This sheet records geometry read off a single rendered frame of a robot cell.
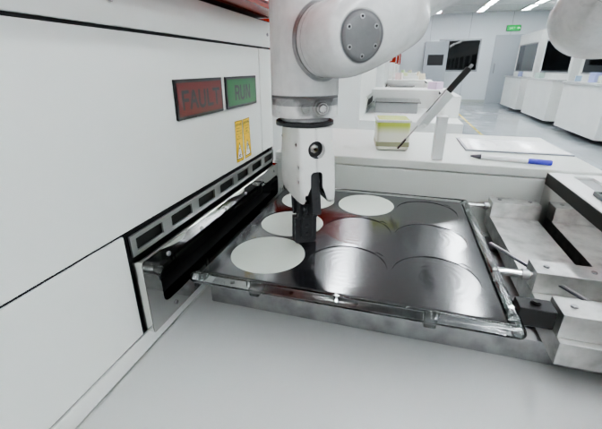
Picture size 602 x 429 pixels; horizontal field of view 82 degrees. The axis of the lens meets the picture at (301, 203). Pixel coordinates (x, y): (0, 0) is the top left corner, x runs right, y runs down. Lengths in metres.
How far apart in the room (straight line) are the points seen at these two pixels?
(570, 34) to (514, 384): 0.50
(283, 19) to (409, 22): 0.13
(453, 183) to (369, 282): 0.37
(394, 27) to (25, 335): 0.41
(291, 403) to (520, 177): 0.57
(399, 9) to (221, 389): 0.42
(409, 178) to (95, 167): 0.56
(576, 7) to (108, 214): 0.67
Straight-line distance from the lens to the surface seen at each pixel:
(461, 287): 0.46
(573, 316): 0.45
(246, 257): 0.48
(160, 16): 0.46
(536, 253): 0.63
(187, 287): 0.50
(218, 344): 0.47
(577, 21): 0.69
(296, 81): 0.42
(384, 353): 0.46
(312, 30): 0.37
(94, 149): 0.37
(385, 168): 0.74
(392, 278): 0.45
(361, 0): 0.37
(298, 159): 0.43
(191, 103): 0.49
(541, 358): 0.52
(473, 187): 0.76
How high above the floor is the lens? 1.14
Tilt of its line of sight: 21 degrees down
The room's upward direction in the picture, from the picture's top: straight up
